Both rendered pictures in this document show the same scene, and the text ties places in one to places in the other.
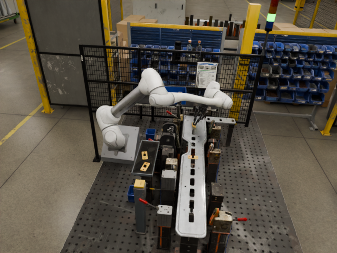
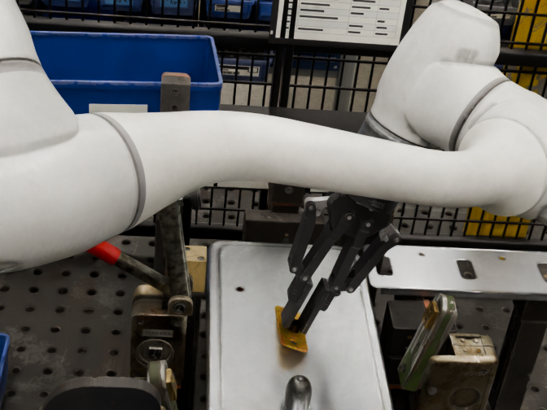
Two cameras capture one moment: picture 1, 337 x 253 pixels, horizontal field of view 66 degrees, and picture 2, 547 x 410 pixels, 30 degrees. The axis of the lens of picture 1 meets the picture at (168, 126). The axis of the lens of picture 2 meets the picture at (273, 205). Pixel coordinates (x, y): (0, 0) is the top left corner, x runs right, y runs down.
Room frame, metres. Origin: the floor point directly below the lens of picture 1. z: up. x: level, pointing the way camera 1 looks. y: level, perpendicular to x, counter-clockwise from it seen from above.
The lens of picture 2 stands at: (1.14, -0.01, 1.87)
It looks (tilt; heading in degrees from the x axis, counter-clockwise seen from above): 34 degrees down; 349
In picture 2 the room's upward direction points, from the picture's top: 7 degrees clockwise
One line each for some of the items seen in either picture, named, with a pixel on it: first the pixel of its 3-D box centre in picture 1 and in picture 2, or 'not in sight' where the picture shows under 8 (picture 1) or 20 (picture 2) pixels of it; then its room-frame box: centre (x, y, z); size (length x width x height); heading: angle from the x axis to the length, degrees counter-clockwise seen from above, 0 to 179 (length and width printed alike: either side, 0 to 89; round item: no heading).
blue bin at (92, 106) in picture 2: (171, 95); (117, 94); (2.55, -0.02, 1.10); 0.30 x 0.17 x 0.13; 91
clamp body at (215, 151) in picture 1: (212, 166); not in sight; (1.68, -0.38, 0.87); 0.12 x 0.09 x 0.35; 86
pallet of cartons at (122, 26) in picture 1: (140, 41); not in sight; (6.72, 0.79, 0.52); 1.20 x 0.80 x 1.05; 172
